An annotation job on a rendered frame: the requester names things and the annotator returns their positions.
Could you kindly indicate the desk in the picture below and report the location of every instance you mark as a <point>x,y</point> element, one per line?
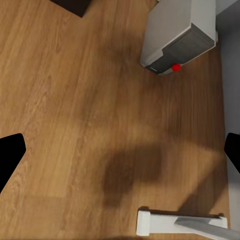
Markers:
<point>214,228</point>

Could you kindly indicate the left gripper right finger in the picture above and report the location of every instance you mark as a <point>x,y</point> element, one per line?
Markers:
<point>232,149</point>

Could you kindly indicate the desktop computer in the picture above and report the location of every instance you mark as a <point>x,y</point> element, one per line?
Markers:
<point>177,32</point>

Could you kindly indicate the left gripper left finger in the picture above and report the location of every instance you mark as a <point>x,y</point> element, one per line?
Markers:
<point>12,150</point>

